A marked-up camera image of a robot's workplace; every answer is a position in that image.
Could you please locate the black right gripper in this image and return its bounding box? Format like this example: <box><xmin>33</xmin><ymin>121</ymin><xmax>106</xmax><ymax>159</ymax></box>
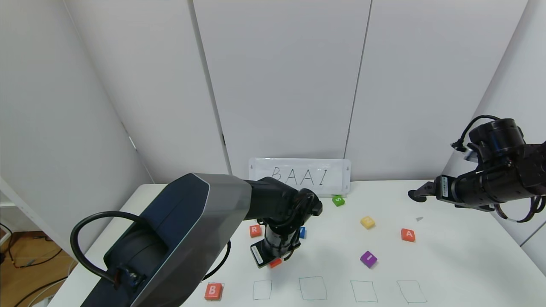
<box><xmin>407</xmin><ymin>169</ymin><xmax>486</xmax><ymax>209</ymax></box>

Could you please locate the orange letter B block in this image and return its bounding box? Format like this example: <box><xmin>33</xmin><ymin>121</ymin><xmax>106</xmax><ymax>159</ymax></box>
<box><xmin>204</xmin><ymin>283</ymin><xmax>224</xmax><ymax>301</ymax></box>

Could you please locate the white BAAI sign board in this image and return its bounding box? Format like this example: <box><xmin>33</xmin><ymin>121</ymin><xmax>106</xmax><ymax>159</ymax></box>
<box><xmin>249</xmin><ymin>158</ymin><xmax>351</xmax><ymax>197</ymax></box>

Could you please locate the purple letter I block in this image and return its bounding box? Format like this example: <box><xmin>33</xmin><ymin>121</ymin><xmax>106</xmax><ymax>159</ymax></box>
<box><xmin>360</xmin><ymin>250</ymin><xmax>378</xmax><ymax>269</ymax></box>

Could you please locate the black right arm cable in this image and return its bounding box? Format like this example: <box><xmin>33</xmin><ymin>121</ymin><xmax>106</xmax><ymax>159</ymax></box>
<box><xmin>452</xmin><ymin>115</ymin><xmax>502</xmax><ymax>152</ymax></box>

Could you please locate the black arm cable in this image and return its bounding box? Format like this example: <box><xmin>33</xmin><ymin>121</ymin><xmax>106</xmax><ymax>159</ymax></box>
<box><xmin>70</xmin><ymin>211</ymin><xmax>233</xmax><ymax>290</ymax></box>
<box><xmin>452</xmin><ymin>115</ymin><xmax>502</xmax><ymax>152</ymax></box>

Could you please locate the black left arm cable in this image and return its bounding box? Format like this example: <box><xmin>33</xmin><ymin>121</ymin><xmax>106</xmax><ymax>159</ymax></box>
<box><xmin>70</xmin><ymin>211</ymin><xmax>233</xmax><ymax>290</ymax></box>

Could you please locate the black floor cable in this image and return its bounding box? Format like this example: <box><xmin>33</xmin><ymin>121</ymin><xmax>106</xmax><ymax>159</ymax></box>
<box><xmin>0</xmin><ymin>222</ymin><xmax>64</xmax><ymax>270</ymax></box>
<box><xmin>15</xmin><ymin>277</ymin><xmax>69</xmax><ymax>307</ymax></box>

